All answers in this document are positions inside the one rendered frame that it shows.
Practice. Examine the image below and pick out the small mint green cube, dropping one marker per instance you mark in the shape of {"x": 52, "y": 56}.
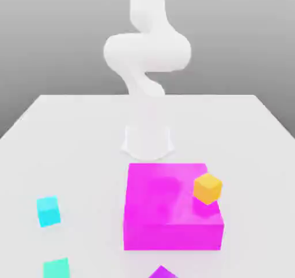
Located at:
{"x": 56, "y": 268}

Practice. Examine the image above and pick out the small cyan cube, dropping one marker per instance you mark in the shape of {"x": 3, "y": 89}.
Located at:
{"x": 48, "y": 212}

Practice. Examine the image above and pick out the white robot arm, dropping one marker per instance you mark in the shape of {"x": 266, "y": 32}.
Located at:
{"x": 147, "y": 52}

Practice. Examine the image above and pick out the large magenta box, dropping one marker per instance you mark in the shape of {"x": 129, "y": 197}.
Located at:
{"x": 161, "y": 213}

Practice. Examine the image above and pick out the small orange cube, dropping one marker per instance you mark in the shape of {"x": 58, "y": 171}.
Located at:
{"x": 207, "y": 189}

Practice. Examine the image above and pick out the small purple cube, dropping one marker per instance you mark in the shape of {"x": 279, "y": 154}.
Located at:
{"x": 162, "y": 273}

